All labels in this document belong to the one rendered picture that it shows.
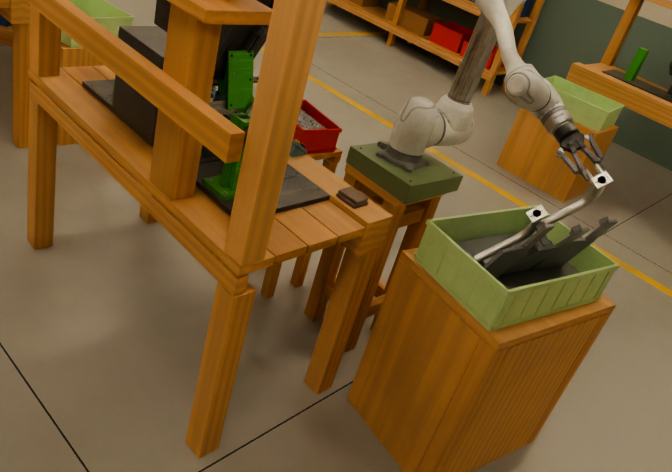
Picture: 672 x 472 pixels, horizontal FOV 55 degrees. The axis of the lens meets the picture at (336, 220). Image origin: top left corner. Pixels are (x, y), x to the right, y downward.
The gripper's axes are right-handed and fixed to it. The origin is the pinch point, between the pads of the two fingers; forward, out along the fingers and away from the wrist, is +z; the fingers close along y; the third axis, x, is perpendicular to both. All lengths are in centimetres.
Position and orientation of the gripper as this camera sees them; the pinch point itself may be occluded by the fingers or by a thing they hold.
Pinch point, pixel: (596, 176)
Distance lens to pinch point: 224.1
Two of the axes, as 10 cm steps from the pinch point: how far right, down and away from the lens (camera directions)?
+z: 4.0, 8.3, -4.0
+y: 8.8, -4.7, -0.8
